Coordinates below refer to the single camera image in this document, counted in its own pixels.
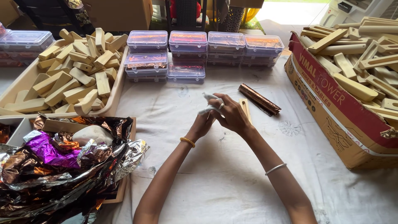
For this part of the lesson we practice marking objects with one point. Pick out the pile of wooden blocks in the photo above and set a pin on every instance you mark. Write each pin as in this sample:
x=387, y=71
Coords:
x=77, y=71

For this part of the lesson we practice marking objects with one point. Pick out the white stone lump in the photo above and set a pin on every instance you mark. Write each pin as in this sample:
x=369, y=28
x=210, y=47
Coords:
x=91, y=133

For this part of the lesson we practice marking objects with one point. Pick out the silver bangle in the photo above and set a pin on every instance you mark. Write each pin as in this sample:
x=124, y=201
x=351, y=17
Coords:
x=275, y=169

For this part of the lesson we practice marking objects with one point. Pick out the slotted wooden piece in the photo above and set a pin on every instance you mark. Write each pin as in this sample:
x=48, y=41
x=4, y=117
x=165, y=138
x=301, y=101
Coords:
x=245, y=107

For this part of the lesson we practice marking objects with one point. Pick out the stacks of clear plastic boxes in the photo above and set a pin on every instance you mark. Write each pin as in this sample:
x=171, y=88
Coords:
x=188, y=46
x=26, y=42

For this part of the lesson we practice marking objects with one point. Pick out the white appliance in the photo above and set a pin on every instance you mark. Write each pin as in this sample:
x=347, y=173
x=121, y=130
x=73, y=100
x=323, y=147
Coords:
x=351, y=9

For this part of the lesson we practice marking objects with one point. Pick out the heap of slotted wooden pieces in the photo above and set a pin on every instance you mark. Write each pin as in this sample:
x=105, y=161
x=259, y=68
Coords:
x=357, y=62

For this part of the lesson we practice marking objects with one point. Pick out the black chair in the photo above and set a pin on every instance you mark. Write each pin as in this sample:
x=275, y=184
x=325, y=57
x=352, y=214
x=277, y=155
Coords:
x=186, y=12

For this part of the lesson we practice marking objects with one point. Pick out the dark wooden furniture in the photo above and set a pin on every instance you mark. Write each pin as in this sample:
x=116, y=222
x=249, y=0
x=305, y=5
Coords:
x=49, y=15

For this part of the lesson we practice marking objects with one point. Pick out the red and brown cardboard carton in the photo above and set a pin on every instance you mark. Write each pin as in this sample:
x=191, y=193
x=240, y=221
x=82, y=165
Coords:
x=335, y=112

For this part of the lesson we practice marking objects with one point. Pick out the white open box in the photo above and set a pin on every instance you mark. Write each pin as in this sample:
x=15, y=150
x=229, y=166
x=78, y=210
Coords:
x=20, y=130

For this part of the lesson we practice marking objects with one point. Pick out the gold bead bangle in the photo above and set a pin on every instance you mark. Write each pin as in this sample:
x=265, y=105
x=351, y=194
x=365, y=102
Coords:
x=187, y=142

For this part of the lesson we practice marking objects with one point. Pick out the plain brown cardboard box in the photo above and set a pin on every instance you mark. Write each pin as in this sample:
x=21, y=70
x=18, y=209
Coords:
x=121, y=14

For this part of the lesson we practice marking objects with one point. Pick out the copper foil roll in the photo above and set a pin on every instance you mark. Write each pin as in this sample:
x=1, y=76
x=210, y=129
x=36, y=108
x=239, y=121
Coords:
x=259, y=99

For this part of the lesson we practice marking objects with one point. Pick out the beige plastic tray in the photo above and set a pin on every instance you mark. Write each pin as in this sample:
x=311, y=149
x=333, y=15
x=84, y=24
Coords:
x=119, y=77

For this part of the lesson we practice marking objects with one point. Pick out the person's right hand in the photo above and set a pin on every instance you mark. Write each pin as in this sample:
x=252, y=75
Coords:
x=233, y=116

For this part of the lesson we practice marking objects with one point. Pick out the perforated dark basket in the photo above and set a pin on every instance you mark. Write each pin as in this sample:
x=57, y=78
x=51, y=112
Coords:
x=232, y=19

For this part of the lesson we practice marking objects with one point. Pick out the heap of crumpled metallic foil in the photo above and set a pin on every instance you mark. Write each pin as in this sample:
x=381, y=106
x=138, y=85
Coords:
x=53, y=174

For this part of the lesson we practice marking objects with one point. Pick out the white table cloth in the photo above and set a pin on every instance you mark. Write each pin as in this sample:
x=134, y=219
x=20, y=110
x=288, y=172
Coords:
x=224, y=180

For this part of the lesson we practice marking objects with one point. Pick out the person's left hand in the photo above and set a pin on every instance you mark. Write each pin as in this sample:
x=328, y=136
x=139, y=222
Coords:
x=200, y=126

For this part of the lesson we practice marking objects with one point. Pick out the white cloth wad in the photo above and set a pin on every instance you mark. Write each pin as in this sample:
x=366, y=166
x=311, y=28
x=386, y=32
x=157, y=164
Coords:
x=209, y=102

